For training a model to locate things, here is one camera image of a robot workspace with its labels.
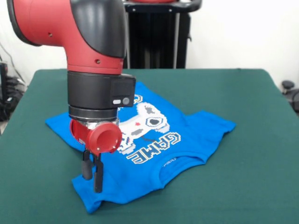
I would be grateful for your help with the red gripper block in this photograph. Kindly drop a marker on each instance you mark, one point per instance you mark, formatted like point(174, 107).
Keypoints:
point(79, 130)

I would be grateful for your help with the blue printed shirt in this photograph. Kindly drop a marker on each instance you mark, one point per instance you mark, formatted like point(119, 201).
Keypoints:
point(163, 168)

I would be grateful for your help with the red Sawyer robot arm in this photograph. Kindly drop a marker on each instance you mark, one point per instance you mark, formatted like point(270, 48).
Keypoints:
point(81, 46)

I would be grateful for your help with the black upright stand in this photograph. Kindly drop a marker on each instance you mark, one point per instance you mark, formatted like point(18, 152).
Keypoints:
point(3, 79)

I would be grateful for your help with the dark green table cloth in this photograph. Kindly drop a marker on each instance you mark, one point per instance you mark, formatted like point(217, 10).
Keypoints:
point(257, 163)

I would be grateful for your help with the grey chair base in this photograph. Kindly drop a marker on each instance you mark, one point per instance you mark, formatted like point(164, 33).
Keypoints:
point(287, 84)

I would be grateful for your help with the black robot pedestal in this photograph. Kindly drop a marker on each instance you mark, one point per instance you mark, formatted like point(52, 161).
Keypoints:
point(158, 39)

